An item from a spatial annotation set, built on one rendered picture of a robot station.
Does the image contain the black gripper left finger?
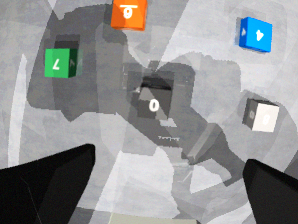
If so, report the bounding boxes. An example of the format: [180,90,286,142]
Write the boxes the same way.
[0,143,96,224]

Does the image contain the green block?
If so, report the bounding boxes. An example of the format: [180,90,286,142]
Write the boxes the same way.
[44,48,77,79]

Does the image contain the blue block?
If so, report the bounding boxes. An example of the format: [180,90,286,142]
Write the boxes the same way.
[238,16,273,52]

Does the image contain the orange block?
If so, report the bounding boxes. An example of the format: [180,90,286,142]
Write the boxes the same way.
[110,0,148,31]

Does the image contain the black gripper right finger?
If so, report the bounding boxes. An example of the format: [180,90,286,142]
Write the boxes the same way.
[242,159,298,224]

